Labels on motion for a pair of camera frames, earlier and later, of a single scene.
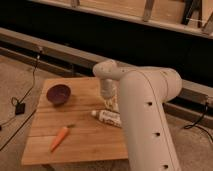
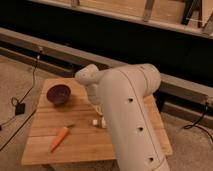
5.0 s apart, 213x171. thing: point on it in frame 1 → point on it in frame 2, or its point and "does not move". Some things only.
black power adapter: [20, 108] does not move
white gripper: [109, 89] → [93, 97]
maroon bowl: [58, 93] does not move
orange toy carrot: [61, 137] does not move
